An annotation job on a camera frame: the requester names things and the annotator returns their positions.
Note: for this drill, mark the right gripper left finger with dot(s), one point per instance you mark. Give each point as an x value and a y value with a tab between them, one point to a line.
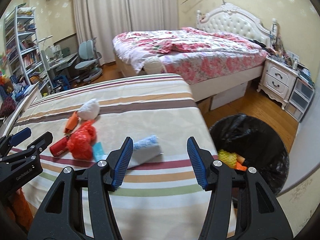
61	216

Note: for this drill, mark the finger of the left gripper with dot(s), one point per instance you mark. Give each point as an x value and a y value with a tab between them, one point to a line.
8	142
35	148

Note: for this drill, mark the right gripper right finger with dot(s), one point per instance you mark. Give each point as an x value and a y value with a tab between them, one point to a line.
259	214

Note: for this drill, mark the small orange wrapper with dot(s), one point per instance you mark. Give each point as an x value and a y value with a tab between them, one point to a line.
71	123

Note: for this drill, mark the red plastic bag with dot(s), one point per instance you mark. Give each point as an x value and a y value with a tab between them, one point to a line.
80	142

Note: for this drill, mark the teal probiotic sachet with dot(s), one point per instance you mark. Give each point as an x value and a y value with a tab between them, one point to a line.
98	152

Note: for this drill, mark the yellow foam net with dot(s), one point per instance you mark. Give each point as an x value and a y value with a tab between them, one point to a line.
230	159

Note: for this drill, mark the white tissue ball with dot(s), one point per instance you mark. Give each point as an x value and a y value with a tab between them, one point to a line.
89	110

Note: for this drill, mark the grey white milk powder pouch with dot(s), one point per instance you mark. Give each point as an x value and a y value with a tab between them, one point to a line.
144	150

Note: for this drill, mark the orange snack bag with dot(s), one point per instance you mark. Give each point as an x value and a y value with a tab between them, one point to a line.
240	163

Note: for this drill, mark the black lined trash bin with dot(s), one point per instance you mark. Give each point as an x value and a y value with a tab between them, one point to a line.
258	143

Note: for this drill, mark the red cylindrical tube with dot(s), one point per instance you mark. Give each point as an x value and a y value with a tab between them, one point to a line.
59	147

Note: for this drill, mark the white wardrobe door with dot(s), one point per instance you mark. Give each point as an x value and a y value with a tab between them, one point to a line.
304	154

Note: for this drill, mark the metal bookshelf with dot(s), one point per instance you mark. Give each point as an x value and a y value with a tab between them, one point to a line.
23	49

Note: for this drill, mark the study desk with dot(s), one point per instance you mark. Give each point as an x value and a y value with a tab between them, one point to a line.
61	57

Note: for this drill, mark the grey blue desk chair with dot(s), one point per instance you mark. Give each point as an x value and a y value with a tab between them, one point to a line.
89	62

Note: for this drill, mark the white storage box under bed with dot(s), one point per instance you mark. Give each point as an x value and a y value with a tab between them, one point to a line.
228	96

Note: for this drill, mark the translucent plastic drawer unit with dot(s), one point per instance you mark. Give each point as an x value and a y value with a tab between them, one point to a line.
300	99

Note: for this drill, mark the white two-drawer nightstand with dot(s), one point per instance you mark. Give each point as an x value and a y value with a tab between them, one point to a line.
277	81

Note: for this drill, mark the beige curtains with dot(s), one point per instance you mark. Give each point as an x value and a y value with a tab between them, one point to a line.
105	19

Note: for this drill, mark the floral bedding bed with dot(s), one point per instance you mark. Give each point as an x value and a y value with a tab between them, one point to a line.
210	63

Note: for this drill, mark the white tufted headboard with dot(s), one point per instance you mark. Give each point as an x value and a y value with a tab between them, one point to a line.
232	19

